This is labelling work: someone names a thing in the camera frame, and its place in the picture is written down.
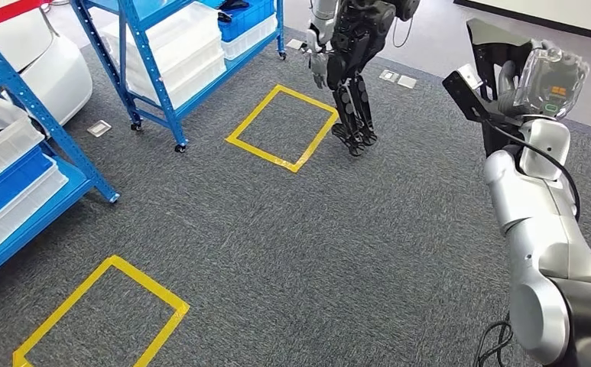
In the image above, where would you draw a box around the robot right hand grey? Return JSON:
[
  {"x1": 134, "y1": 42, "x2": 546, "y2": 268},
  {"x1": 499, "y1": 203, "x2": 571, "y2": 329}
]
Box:
[{"x1": 497, "y1": 39, "x2": 591, "y2": 120}]

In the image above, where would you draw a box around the black plastic panel part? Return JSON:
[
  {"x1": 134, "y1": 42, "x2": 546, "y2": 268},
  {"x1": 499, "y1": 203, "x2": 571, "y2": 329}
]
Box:
[{"x1": 466, "y1": 18, "x2": 534, "y2": 158}]

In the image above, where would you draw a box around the black silver humanoid robot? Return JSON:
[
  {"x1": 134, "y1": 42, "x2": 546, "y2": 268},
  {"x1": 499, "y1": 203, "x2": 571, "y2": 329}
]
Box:
[{"x1": 300, "y1": 0, "x2": 423, "y2": 158}]

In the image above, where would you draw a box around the blue metal shelf rack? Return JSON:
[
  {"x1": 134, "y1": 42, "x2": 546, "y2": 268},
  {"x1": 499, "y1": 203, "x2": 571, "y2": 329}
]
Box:
[
  {"x1": 0, "y1": 18, "x2": 122, "y2": 292},
  {"x1": 70, "y1": 0, "x2": 287, "y2": 154}
]

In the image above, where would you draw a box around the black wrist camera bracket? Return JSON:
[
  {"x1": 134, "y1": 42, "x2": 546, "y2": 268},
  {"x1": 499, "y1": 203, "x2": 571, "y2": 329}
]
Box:
[{"x1": 442, "y1": 70, "x2": 524, "y2": 128}]

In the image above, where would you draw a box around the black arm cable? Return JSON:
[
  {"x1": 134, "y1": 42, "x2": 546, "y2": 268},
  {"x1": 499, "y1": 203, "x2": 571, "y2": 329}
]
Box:
[{"x1": 477, "y1": 116, "x2": 583, "y2": 224}]

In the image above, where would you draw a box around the black tether cable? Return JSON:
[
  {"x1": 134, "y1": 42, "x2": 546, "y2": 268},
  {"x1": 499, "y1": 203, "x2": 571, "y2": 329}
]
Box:
[{"x1": 472, "y1": 313, "x2": 515, "y2": 367}]

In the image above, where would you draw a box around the white car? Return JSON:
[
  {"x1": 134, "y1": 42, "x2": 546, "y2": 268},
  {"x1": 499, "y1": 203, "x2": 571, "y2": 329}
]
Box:
[{"x1": 0, "y1": 0, "x2": 95, "y2": 130}]

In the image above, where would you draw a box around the yellow floor tape square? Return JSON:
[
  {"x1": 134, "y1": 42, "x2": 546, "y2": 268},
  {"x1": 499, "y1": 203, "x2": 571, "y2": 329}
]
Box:
[
  {"x1": 224, "y1": 83, "x2": 341, "y2": 175},
  {"x1": 11, "y1": 254, "x2": 191, "y2": 367}
]

